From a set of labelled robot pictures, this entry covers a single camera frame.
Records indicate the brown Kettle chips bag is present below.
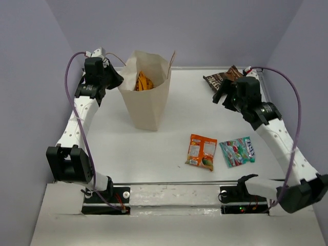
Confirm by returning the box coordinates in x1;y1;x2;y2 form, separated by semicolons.
203;65;243;93

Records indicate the orange Kettle chips bag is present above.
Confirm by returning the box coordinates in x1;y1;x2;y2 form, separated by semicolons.
134;71;154;91

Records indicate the cream paper bag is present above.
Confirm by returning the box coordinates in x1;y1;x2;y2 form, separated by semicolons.
118;50;176;131

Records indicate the orange candy bag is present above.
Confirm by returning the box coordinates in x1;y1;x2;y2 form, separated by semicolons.
185;134;217;172

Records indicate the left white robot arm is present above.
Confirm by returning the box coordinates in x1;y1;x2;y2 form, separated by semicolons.
46;54;124;202

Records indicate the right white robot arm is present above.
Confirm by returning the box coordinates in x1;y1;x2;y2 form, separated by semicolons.
213;76;327;214

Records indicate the teal Fox's candy bag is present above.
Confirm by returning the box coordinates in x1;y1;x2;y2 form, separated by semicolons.
219;136;256;168

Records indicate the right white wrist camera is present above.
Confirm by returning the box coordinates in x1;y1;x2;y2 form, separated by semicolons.
242;66;259;80

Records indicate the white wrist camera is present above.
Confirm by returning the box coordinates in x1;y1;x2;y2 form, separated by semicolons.
85;47;106;59
242;66;259;80

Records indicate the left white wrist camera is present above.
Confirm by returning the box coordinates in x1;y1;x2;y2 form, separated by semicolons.
85;47;106;59

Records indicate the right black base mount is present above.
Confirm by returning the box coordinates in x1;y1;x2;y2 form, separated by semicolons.
218;186;269;215

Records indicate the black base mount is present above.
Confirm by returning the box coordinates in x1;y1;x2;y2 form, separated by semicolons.
218;186;269;215
81;186;131;215

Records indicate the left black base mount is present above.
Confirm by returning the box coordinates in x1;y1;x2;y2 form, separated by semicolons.
81;186;131;215

